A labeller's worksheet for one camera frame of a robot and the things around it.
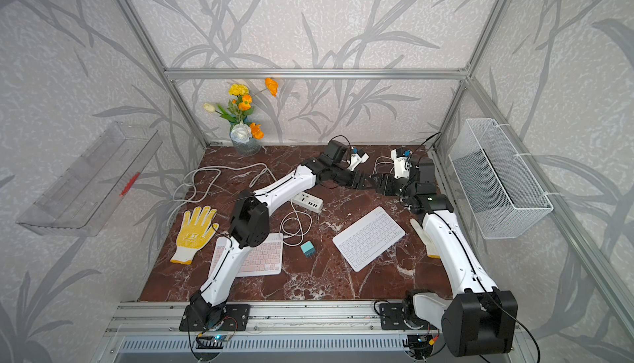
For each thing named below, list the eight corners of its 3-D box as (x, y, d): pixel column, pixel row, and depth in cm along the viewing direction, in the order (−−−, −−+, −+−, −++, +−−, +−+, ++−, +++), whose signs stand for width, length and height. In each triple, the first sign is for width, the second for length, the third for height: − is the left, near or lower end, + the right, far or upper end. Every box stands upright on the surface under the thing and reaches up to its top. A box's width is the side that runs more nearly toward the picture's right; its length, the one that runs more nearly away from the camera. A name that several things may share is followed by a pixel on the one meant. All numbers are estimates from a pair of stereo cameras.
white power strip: (292, 204, 102) (291, 199, 99) (299, 193, 105) (298, 188, 102) (318, 215, 99) (318, 210, 96) (325, 204, 102) (324, 199, 99)
